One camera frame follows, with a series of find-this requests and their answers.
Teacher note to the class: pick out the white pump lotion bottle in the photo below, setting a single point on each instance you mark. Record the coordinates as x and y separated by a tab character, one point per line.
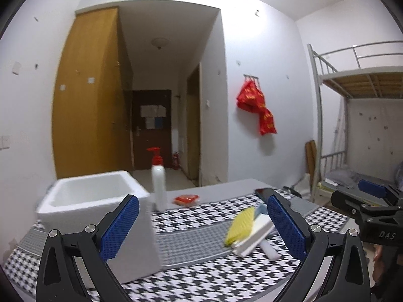
159	185

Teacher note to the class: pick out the red plastic bag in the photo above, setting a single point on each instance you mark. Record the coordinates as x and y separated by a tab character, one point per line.
255	100

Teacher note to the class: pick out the red fire extinguisher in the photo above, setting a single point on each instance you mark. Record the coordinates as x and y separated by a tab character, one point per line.
175	161

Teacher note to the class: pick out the dark brown door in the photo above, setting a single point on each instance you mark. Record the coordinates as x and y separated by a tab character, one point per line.
157	144

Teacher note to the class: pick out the white paper sheet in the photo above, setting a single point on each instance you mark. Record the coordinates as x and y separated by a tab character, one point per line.
150	122
161	110
149	111

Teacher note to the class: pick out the grey folded blanket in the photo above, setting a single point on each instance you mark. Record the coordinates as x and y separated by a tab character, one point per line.
341	176

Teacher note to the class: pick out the blue paper sheet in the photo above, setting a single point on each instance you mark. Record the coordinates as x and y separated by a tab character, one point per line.
158	122

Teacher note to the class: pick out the metal bunk bed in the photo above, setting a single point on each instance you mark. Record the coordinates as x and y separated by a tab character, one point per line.
319	107

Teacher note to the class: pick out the wooden wardrobe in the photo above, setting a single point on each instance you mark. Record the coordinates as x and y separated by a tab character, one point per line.
88	100

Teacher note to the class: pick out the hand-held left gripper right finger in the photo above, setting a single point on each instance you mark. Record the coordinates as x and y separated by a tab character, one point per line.
288	226

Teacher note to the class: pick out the white hanging curtain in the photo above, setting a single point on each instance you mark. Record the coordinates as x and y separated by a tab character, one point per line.
340	132

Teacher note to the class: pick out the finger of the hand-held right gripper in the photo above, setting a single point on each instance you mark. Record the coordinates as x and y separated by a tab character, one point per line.
373	188
346	201

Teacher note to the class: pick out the ceiling lamp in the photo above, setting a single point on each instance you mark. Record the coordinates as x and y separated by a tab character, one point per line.
160	42

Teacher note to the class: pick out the red snack packet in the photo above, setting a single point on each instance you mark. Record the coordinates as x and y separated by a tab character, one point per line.
185	199

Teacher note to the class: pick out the grey houndstooth tablecloth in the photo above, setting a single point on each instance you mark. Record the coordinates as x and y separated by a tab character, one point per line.
195	245

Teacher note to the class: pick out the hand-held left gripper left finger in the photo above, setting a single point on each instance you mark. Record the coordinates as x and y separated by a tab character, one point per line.
121	226

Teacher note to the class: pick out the black smartphone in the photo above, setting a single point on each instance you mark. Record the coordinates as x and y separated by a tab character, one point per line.
263	192

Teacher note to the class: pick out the yellow white scrub brush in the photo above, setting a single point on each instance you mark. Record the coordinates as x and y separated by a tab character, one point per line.
255	236

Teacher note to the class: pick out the wooden boards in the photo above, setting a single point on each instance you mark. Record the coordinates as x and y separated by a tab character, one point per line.
310	160

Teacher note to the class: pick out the white wall switch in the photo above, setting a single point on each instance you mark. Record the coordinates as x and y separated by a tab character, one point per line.
6	141

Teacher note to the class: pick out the person's right hand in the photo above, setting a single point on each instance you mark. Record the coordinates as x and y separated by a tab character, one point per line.
380	264

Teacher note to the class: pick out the white foam box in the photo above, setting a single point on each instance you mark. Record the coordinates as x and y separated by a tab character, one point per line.
78	201

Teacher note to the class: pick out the yellow sponge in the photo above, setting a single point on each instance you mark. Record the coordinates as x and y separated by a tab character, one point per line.
241	225

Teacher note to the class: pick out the white wall plate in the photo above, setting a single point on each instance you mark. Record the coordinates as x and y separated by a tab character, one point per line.
16	68

